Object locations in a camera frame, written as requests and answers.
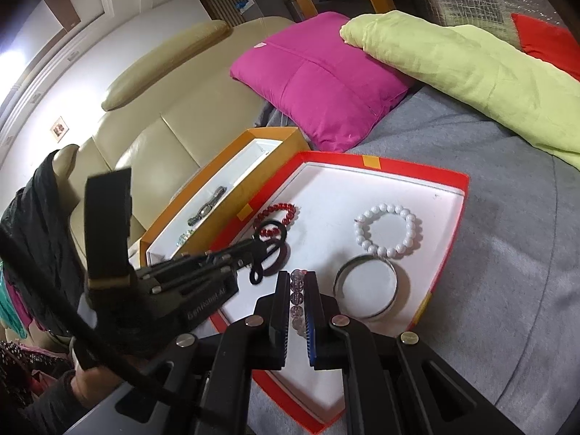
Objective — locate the silver metal bangle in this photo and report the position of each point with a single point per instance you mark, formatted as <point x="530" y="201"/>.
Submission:
<point x="394" y="299"/>

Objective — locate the orange box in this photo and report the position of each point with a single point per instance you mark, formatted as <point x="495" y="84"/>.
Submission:
<point x="235" y="195"/>

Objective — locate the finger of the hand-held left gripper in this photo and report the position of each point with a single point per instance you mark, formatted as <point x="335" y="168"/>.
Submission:
<point x="213" y="251"/>
<point x="213" y="272"/>

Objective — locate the teal and pink clothes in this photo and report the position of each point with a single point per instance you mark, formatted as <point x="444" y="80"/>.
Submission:
<point x="9" y="308"/>

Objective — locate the dark patterned cloth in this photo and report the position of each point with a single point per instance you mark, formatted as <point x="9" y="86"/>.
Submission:
<point x="27" y="367"/>

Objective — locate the red cushion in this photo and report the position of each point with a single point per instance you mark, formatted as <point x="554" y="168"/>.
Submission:
<point x="553" y="40"/>

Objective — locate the person's left hand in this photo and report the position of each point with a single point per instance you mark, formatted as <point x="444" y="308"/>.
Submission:
<point x="97" y="380"/>

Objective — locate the grey wristwatch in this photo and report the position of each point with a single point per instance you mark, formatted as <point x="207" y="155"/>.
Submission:
<point x="206" y="208"/>

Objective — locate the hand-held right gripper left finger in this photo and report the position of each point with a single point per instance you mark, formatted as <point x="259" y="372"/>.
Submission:
<point x="277" y="326"/>

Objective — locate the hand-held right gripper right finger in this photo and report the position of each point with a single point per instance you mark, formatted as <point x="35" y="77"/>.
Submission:
<point x="317" y="330"/>

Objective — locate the black cloth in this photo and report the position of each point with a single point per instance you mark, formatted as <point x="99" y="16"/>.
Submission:
<point x="36" y="226"/>

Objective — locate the beige leather sofa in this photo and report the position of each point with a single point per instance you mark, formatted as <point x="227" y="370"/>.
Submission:
<point x="181" y="113"/>

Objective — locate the light green blanket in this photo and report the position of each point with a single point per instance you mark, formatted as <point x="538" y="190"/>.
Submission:
<point x="475" y="68"/>

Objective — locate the red box with white inside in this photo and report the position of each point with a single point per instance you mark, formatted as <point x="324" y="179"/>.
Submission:
<point x="330" y="199"/>

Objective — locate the wooden lattice window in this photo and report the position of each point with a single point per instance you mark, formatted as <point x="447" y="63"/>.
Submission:
<point x="226" y="0"/>

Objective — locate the pink cushion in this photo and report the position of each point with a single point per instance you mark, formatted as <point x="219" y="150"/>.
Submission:
<point x="317" y="81"/>

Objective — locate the small picture frame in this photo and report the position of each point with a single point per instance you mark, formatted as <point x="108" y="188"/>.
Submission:
<point x="59" y="127"/>

